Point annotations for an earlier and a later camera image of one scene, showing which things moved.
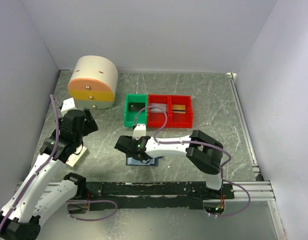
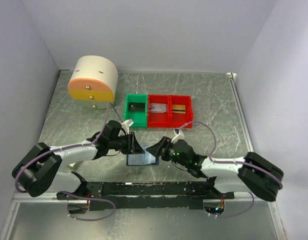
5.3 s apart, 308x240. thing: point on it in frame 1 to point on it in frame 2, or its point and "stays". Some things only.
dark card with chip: x=137 y=106 stays
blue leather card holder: x=133 y=161 stays
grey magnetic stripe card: x=155 y=109 stays
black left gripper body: x=89 y=126 to x=123 y=143
